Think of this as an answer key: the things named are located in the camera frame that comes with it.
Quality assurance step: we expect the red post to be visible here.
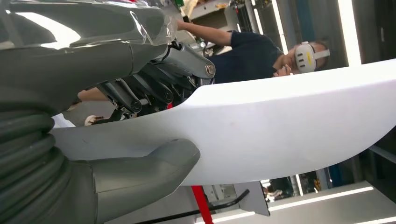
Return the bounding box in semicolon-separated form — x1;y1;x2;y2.
191;185;215;224

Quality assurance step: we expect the person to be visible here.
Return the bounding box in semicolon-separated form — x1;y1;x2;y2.
176;20;331;84

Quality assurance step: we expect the grey metal bracket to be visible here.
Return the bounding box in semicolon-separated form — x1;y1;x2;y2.
233;181;270;217

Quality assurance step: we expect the black cable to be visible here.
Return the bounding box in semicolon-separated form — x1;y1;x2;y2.
136;189;250;224

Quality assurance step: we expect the white VR headset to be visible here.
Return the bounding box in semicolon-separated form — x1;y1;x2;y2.
294;41;331;74

